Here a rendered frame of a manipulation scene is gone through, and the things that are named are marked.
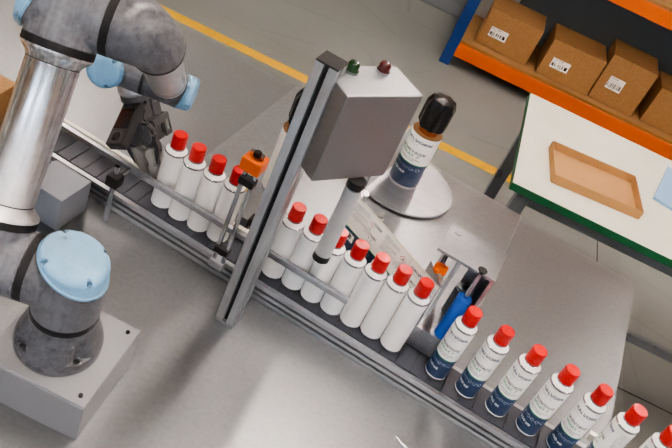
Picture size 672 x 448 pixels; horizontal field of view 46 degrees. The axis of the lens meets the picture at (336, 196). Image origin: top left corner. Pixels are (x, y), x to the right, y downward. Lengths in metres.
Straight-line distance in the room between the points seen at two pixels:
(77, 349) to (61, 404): 0.09
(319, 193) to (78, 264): 0.93
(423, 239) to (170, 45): 1.05
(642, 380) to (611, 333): 1.42
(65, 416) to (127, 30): 0.66
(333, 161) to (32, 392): 0.65
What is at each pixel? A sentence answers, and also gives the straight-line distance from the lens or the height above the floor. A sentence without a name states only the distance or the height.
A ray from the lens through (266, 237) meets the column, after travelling 1.55.
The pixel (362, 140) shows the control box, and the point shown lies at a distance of 1.42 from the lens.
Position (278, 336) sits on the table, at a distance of 1.77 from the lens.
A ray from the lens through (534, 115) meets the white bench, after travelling 3.23.
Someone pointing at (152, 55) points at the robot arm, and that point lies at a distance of 1.29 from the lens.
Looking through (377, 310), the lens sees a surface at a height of 0.97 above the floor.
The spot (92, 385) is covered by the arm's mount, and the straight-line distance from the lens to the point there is 1.46.
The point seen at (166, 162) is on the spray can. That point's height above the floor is 1.01.
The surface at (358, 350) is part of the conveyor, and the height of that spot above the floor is 0.87.
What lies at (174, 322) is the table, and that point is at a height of 0.83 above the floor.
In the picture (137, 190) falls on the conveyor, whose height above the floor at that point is 0.88.
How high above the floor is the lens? 2.11
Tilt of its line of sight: 35 degrees down
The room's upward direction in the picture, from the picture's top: 25 degrees clockwise
